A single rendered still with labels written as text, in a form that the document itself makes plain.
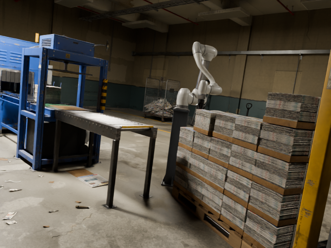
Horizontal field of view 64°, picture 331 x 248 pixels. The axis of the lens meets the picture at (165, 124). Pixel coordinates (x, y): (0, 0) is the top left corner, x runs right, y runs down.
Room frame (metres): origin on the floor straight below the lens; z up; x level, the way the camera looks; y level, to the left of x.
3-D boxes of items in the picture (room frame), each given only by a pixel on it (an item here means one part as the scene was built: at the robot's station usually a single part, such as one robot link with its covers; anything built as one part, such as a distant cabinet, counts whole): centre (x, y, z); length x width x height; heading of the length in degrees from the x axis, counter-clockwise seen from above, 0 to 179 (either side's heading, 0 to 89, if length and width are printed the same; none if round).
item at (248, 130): (2.21, -0.81, 0.95); 0.38 x 0.29 x 0.23; 117
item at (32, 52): (3.84, 1.51, 1.50); 0.94 x 0.68 x 0.10; 138
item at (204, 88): (3.05, -0.38, 1.30); 0.13 x 0.11 x 0.16; 111
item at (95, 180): (3.18, 0.78, 0.01); 0.37 x 0.28 x 0.01; 48
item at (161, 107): (11.10, 0.32, 0.85); 1.21 x 0.83 x 1.71; 48
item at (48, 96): (4.23, 1.93, 0.93); 0.38 x 0.30 x 0.26; 48
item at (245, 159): (2.59, -0.61, 0.42); 1.17 x 0.39 x 0.83; 28
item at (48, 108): (3.84, 1.51, 0.75); 0.70 x 0.65 x 0.10; 48
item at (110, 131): (2.97, 0.93, 0.74); 1.34 x 0.05 x 0.12; 48
